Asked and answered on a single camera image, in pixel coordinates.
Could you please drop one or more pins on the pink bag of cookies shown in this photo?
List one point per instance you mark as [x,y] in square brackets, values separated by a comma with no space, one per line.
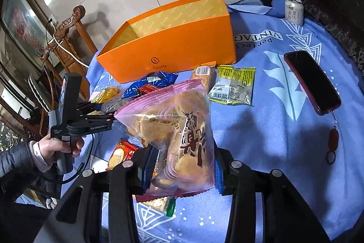
[170,132]

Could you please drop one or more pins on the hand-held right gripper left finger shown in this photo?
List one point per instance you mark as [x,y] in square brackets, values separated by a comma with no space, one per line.
[149,171]

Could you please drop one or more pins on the person's left forearm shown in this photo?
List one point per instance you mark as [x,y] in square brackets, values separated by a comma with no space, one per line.
[14,160]

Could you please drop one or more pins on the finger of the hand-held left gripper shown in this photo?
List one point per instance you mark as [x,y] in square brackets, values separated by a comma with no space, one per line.
[89,108]
[98,119]

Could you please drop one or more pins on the dark smartphone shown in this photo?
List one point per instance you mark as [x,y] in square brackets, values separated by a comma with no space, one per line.
[311,80]

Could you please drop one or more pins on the red packet with cracker picture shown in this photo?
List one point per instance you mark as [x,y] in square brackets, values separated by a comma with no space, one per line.
[121,154]

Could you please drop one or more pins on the yellow-green snack packet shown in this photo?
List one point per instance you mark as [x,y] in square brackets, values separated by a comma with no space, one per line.
[233,86]

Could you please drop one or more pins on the small yellow snack packet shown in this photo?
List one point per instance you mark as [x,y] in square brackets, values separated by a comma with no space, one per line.
[106,93]

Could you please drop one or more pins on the white drink can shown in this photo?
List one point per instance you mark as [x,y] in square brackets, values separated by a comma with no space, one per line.
[294,12]

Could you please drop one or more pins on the carved wooden chair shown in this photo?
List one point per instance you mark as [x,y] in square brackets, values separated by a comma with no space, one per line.
[66,52]

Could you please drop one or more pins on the blue printed tablecloth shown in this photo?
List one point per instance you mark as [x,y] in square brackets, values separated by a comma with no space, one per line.
[270,146]

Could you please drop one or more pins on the cracker packet with green end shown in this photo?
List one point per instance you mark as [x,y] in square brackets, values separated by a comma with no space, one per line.
[157,203]

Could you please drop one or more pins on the blue snack packet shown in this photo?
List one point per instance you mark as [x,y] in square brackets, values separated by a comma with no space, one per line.
[153,80]

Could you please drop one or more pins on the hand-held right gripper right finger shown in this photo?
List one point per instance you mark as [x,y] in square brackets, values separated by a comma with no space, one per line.
[220,174]

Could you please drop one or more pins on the person's left hand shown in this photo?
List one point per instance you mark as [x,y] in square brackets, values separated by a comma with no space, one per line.
[45,149]

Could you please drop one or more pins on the wall outlet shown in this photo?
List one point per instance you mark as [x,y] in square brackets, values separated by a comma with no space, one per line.
[52,19]

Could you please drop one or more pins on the long red bar packet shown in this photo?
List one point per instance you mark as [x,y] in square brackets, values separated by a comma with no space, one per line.
[146,88]

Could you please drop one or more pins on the orange cardboard box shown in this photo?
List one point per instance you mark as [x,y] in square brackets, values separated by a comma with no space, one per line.
[182,49]

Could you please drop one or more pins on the clear packet with white label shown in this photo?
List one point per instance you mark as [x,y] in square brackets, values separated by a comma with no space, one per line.
[115,105]

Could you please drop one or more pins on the framed red painting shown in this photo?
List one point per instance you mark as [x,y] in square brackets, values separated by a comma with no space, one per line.
[20,21]

